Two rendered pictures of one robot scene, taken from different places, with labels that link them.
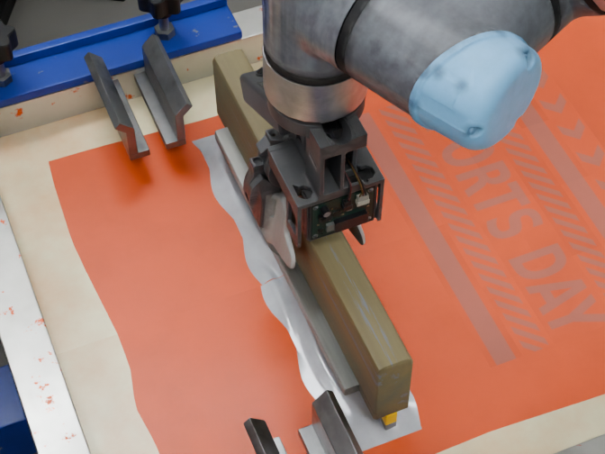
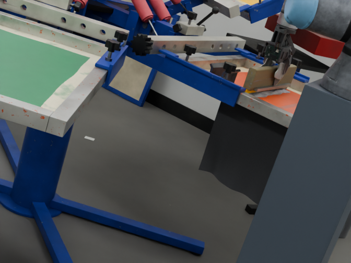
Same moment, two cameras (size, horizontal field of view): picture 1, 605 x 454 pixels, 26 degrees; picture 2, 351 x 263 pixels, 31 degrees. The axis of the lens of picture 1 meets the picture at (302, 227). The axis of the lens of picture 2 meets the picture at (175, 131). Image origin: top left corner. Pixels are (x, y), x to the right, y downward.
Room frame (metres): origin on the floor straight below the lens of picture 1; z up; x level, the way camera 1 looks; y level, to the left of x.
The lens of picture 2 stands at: (-0.94, -1.58, 1.46)
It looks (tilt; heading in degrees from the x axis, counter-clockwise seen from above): 19 degrees down; 51
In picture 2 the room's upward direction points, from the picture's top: 18 degrees clockwise
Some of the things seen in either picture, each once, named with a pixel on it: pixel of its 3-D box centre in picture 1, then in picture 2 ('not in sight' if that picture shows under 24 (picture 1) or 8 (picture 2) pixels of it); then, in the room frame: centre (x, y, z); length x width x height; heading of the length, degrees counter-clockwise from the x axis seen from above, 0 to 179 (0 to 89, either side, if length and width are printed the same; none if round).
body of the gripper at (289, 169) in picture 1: (319, 149); (280, 43); (0.65, -0.01, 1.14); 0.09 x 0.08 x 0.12; 22
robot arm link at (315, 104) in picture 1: (320, 68); (289, 21); (0.65, -0.01, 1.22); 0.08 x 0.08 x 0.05
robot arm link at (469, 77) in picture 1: (456, 49); not in sight; (0.60, -0.10, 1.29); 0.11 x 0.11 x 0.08; 49
